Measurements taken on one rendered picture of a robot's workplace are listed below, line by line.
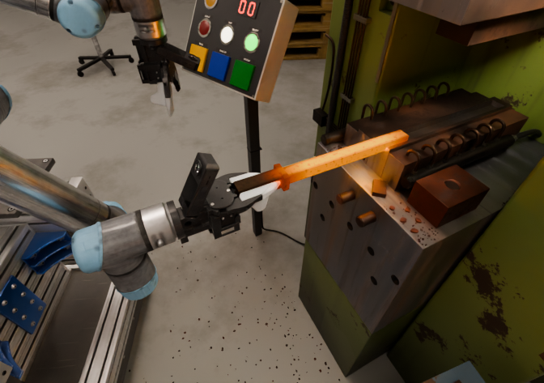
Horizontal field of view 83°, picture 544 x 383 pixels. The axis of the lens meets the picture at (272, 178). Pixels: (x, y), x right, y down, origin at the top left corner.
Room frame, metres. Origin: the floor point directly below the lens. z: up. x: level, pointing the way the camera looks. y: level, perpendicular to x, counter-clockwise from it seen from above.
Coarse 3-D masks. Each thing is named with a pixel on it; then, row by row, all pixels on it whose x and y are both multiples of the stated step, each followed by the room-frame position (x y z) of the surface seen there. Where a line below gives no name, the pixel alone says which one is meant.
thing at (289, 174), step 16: (368, 144) 0.54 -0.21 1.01; (384, 144) 0.54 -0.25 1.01; (304, 160) 0.48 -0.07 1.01; (320, 160) 0.48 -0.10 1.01; (336, 160) 0.48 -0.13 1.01; (352, 160) 0.51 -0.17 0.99; (256, 176) 0.43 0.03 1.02; (272, 176) 0.43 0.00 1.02; (288, 176) 0.43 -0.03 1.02; (304, 176) 0.45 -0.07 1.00; (240, 192) 0.39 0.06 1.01
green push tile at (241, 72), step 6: (234, 66) 0.90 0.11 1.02; (240, 66) 0.89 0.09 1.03; (246, 66) 0.88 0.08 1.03; (252, 66) 0.87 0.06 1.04; (234, 72) 0.89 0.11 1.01; (240, 72) 0.88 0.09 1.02; (246, 72) 0.87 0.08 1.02; (252, 72) 0.86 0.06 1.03; (234, 78) 0.88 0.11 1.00; (240, 78) 0.87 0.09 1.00; (246, 78) 0.86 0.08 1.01; (252, 78) 0.86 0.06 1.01; (234, 84) 0.87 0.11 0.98; (240, 84) 0.86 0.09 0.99; (246, 84) 0.85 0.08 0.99; (246, 90) 0.84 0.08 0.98
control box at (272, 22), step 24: (216, 0) 1.06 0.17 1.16; (240, 0) 1.01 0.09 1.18; (264, 0) 0.96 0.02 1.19; (192, 24) 1.08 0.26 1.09; (216, 24) 1.02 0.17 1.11; (240, 24) 0.97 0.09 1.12; (264, 24) 0.92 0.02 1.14; (288, 24) 0.94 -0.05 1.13; (216, 48) 0.98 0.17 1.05; (240, 48) 0.93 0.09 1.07; (264, 48) 0.89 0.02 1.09; (192, 72) 1.00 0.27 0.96; (264, 72) 0.85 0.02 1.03; (264, 96) 0.85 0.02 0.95
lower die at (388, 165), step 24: (456, 96) 0.80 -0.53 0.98; (480, 96) 0.78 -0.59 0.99; (360, 120) 0.68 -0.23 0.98; (384, 120) 0.68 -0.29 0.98; (408, 120) 0.67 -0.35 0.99; (480, 120) 0.66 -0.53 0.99; (504, 120) 0.66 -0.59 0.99; (408, 144) 0.56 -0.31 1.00; (432, 144) 0.56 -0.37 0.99; (456, 144) 0.56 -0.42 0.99; (480, 144) 0.60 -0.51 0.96; (384, 168) 0.53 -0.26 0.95; (408, 168) 0.50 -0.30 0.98
